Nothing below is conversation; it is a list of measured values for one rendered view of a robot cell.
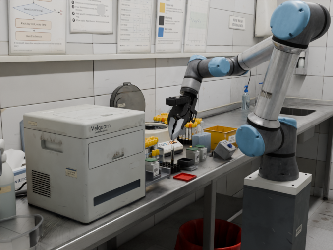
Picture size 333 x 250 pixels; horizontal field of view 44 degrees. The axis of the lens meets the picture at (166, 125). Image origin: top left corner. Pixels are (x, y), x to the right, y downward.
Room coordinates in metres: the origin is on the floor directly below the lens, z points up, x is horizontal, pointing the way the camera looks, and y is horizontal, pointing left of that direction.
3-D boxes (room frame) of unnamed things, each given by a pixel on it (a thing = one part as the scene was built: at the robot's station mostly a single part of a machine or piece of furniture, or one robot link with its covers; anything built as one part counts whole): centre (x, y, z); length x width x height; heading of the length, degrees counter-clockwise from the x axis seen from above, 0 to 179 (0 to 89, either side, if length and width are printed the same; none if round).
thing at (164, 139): (1.97, 0.07, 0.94); 0.30 x 0.24 x 0.12; 47
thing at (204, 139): (1.89, -0.17, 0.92); 0.10 x 0.07 x 0.10; 140
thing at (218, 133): (2.03, -0.28, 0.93); 0.13 x 0.13 x 0.10; 52
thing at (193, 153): (1.74, -0.12, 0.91); 0.05 x 0.04 x 0.07; 56
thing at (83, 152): (1.30, 0.25, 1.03); 0.31 x 0.27 x 0.30; 146
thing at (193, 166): (1.68, -0.08, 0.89); 0.09 x 0.05 x 0.04; 56
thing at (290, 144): (1.50, -0.43, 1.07); 0.13 x 0.12 x 0.14; 130
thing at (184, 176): (1.54, -0.08, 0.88); 0.07 x 0.07 x 0.01; 56
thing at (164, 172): (1.40, 0.07, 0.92); 0.21 x 0.07 x 0.05; 146
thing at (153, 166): (1.42, 0.05, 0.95); 0.05 x 0.04 x 0.06; 56
